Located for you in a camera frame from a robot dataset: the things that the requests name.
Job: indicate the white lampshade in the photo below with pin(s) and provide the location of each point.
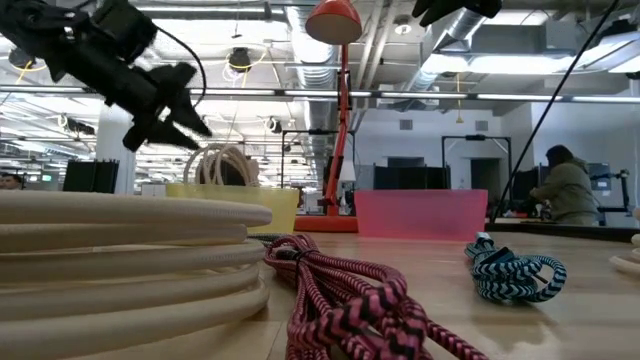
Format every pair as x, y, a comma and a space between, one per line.
348, 172

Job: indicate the black office monitor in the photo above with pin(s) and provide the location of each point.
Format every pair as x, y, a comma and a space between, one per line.
90, 176

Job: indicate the yellow plastic bin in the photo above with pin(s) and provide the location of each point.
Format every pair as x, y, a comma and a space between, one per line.
280, 210

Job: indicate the white building column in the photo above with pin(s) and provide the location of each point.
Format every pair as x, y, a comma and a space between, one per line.
116, 165

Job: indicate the red desk lamp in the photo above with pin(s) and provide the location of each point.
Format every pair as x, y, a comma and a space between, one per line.
334, 20

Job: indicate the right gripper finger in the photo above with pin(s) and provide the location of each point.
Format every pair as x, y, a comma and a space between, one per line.
435, 9
485, 6

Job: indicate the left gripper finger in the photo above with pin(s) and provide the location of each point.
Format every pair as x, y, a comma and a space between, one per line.
150, 131
175, 85

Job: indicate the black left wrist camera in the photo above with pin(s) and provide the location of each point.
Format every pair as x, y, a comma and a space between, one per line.
125, 25

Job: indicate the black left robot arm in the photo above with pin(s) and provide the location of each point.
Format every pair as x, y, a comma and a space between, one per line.
30, 25

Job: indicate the black metal rig frame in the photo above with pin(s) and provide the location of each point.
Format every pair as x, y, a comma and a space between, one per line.
475, 137

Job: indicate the black office partition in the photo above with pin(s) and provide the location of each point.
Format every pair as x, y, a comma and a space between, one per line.
410, 176

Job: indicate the pink plastic bin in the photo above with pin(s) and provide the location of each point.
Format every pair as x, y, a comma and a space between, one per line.
420, 215

